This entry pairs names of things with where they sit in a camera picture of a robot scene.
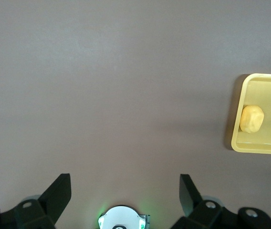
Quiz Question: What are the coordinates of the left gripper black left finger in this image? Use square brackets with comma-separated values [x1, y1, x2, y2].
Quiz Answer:
[0, 173, 72, 229]

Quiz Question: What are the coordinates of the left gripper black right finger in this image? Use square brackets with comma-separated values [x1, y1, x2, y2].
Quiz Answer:
[171, 174, 239, 229]

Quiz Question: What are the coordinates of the yellow potato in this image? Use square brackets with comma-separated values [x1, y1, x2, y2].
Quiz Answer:
[240, 104, 265, 134]

